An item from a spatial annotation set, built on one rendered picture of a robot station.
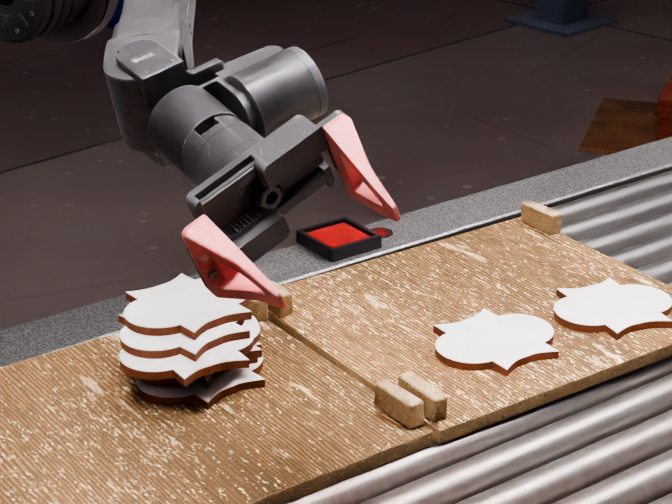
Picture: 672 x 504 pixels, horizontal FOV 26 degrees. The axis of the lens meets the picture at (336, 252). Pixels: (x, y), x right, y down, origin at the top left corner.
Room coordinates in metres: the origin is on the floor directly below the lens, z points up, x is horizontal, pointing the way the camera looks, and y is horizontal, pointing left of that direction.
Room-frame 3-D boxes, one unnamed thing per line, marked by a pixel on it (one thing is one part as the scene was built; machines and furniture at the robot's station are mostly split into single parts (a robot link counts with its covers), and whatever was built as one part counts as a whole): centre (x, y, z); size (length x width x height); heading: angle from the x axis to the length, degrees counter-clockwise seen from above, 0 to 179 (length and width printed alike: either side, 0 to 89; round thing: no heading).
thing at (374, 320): (1.43, -0.17, 0.93); 0.41 x 0.35 x 0.02; 125
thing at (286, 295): (1.43, 0.07, 0.95); 0.06 x 0.02 x 0.03; 35
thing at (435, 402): (1.21, -0.08, 0.95); 0.06 x 0.02 x 0.03; 35
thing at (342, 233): (1.64, 0.00, 0.92); 0.06 x 0.06 x 0.01; 36
